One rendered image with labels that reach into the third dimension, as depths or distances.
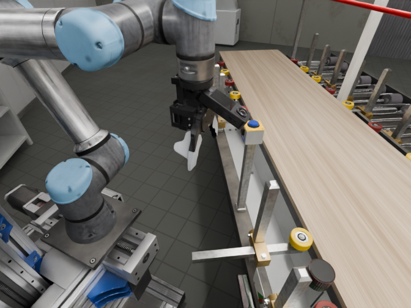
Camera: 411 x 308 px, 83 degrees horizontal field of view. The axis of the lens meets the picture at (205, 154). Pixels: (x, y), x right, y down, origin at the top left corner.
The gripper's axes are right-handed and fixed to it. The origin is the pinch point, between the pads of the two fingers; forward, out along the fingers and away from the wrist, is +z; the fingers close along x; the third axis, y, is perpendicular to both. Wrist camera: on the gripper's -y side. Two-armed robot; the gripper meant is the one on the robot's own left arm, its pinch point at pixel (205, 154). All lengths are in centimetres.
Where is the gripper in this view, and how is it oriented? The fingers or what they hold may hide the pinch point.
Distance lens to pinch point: 59.8
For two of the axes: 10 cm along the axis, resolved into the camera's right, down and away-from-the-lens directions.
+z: 0.0, 7.7, 6.4
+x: -4.2, 5.8, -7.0
